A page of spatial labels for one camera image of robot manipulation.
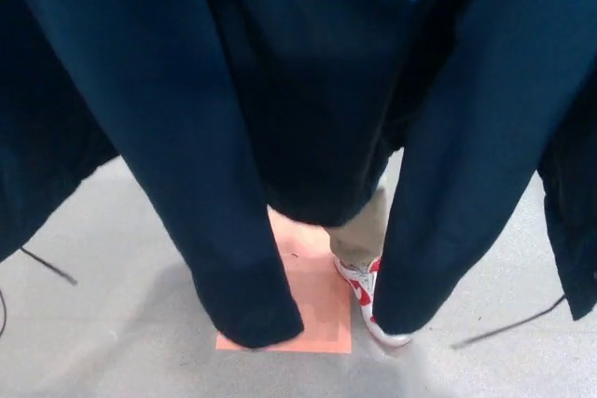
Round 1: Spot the red white Nike sneaker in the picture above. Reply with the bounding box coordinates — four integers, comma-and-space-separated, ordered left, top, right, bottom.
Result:
334, 255, 412, 348

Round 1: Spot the orange rectangular floor mat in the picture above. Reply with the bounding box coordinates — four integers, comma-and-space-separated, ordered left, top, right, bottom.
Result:
215, 211, 352, 353

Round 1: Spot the black floor cable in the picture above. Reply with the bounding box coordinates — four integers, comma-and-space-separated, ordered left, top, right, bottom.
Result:
451, 294, 569, 350
21, 247, 79, 286

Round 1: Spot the navy blue coat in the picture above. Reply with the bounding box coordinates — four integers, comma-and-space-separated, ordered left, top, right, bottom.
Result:
0, 0, 597, 350

